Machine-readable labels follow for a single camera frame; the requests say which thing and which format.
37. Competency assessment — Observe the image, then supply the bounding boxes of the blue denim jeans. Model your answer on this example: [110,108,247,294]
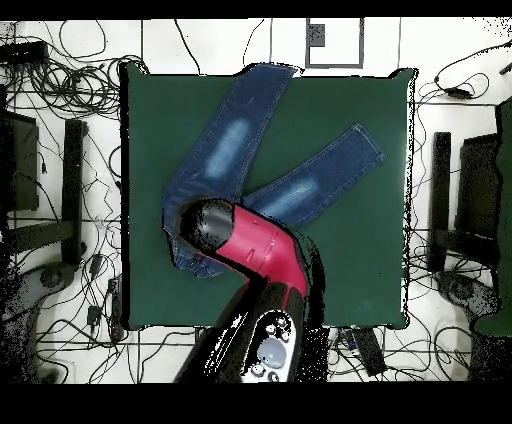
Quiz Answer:
[160,62,387,280]

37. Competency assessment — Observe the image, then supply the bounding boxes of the dark green table cloth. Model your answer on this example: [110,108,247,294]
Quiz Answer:
[119,61,419,331]

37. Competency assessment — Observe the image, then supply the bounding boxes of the black power strip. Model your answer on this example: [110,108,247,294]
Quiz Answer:
[349,326,388,377]
[0,40,50,64]
[107,277,124,341]

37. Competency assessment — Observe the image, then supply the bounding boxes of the black stand base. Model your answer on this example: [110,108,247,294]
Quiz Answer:
[5,118,88,267]
[427,131,501,275]

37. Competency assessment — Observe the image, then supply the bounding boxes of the grey wheeled chair base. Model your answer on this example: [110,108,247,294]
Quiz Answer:
[0,261,79,383]
[434,270,501,321]

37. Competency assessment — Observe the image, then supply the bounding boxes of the black box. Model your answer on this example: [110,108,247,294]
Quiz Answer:
[454,133,501,238]
[0,110,40,213]

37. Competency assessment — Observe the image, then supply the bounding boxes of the dark green spare cloth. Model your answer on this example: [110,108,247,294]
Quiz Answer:
[473,97,512,337]

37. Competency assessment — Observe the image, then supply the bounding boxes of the grey square floor frame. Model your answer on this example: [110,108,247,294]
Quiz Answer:
[304,17,366,70]

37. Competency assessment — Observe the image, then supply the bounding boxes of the black cable tangle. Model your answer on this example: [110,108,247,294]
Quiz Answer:
[3,19,147,121]

